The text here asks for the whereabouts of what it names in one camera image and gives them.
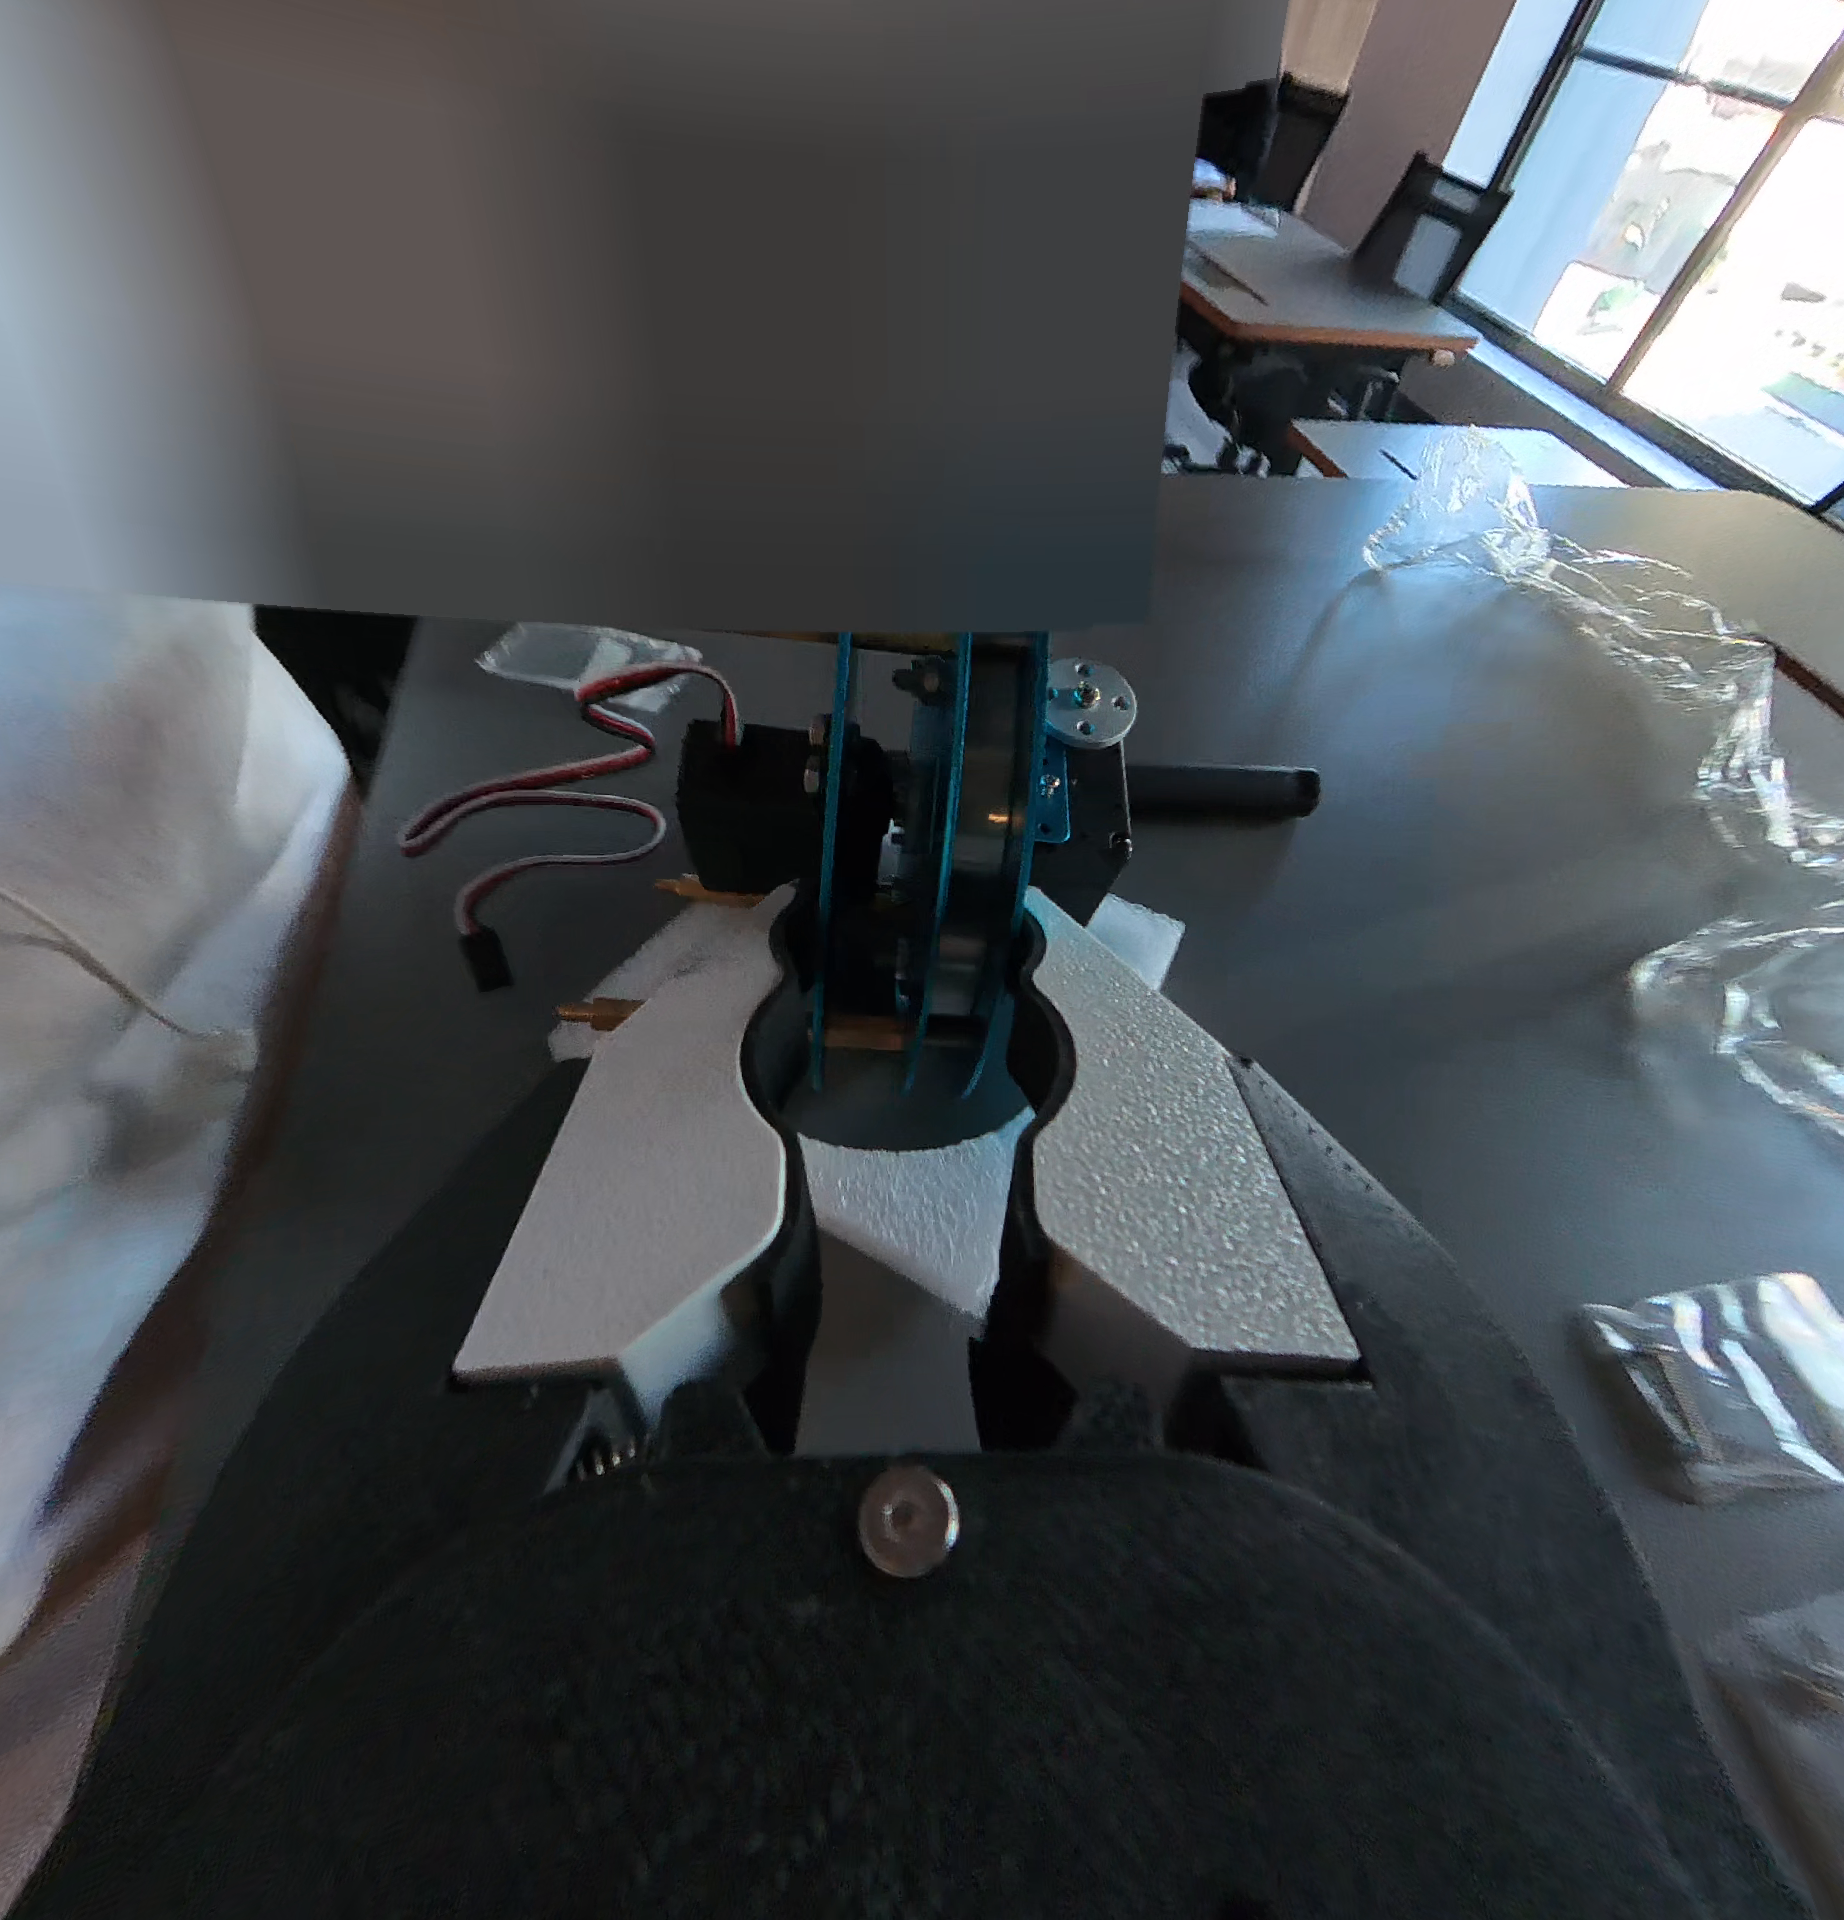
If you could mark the black screwdriver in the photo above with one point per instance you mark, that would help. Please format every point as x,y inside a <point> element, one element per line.
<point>1237,793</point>

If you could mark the small clear plastic bag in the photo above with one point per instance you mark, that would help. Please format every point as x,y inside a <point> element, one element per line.
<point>578,656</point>

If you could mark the wood-edged background desk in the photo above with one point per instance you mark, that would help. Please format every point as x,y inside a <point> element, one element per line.
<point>1312,292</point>

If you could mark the white foam sheet with hole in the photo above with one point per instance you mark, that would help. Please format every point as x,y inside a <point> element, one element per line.
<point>907,1216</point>

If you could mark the crumpled clear plastic bag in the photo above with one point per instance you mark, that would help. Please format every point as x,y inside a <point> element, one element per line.
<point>1815,1650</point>

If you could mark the black chair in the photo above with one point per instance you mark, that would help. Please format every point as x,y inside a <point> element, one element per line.
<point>1425,226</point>
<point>1282,143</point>

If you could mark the person's white shirt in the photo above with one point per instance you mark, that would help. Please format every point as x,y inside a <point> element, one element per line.
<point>112,901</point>

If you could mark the pale background desk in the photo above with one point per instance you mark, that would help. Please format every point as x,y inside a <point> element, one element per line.
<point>1447,451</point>

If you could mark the clear plastic wrap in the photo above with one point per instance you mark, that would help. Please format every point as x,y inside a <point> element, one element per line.
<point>1733,721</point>

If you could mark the silver foil bag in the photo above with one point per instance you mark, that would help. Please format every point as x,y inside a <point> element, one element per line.
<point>1733,1380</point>

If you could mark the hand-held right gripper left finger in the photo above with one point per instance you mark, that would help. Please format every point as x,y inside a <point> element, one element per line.
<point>636,1171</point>

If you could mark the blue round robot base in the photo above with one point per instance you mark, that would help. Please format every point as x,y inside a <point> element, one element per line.
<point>742,811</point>

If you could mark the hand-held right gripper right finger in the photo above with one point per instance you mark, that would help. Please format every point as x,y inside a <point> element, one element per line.
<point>1177,1185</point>

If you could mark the large window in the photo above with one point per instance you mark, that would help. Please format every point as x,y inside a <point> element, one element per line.
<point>1733,226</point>

